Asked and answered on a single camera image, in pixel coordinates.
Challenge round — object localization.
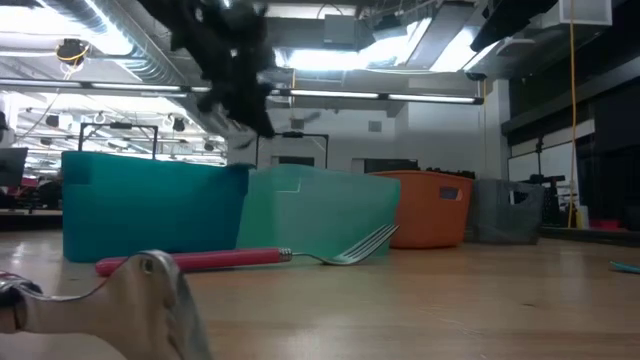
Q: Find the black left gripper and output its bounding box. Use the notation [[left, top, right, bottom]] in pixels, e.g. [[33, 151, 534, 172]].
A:
[[137, 0, 278, 140]]

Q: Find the silver fork pink handle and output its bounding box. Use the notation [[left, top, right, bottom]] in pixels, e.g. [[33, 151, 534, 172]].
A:
[[0, 249, 214, 360], [94, 223, 401, 277]]

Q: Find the long ceiling light strip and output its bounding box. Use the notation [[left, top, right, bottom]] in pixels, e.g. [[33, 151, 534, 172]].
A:
[[0, 78, 485, 106]]

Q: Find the light green plastic bin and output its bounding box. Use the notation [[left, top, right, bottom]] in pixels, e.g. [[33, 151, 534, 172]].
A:
[[235, 163, 402, 257]]

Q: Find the dark teal plastic bin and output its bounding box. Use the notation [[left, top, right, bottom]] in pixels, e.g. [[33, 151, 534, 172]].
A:
[[61, 150, 254, 263]]

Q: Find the orange plastic bin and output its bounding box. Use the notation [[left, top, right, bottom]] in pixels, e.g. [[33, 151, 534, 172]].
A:
[[372, 169, 475, 250]]

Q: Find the black monitor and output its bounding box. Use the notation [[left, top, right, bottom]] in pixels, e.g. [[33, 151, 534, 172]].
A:
[[0, 147, 29, 189]]

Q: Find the grey plastic bin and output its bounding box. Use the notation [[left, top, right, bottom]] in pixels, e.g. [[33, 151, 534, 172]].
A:
[[467, 178, 546, 245]]

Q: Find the whiteboard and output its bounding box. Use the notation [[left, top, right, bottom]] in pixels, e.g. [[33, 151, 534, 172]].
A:
[[507, 141, 581, 184]]

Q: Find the black tripod stand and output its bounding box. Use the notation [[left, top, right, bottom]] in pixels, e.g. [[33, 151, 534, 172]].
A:
[[529, 133, 569, 187]]

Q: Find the black crate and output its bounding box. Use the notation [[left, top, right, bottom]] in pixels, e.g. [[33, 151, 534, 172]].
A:
[[543, 182, 566, 226]]

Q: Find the small black gantry frame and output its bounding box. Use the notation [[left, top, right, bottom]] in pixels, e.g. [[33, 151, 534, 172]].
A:
[[255, 131, 330, 170]]

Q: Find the yellow black cable reel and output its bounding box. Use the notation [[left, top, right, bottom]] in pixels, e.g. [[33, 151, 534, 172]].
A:
[[54, 38, 91, 66]]

